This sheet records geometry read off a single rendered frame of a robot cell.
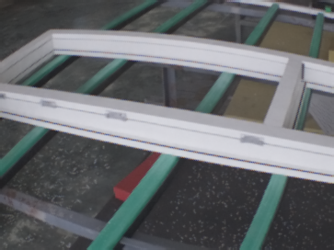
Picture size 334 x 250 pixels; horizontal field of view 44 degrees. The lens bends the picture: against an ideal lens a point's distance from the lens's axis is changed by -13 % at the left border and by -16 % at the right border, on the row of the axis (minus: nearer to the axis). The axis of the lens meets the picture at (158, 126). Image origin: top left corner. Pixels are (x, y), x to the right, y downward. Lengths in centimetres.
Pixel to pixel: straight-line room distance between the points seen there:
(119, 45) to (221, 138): 62
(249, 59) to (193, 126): 42
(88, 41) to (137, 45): 18
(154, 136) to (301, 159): 32
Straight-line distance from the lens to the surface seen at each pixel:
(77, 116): 106
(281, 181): 89
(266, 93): 170
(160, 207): 125
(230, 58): 131
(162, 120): 95
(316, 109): 162
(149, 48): 139
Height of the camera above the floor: 141
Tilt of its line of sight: 31 degrees down
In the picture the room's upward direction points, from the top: 4 degrees counter-clockwise
